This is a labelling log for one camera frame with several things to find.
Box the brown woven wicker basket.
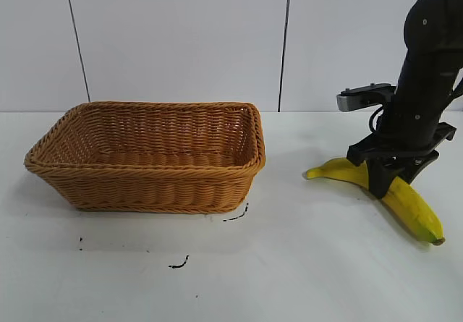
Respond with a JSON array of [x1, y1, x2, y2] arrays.
[[24, 101, 267, 214]]

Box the black camera cable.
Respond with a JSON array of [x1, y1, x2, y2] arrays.
[[368, 105, 386, 134]]

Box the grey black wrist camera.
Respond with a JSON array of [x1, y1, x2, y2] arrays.
[[336, 82, 396, 113]]

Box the yellow banana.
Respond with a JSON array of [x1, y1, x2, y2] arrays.
[[305, 157, 446, 246]]

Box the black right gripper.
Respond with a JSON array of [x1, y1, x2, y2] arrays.
[[346, 70, 457, 200]]

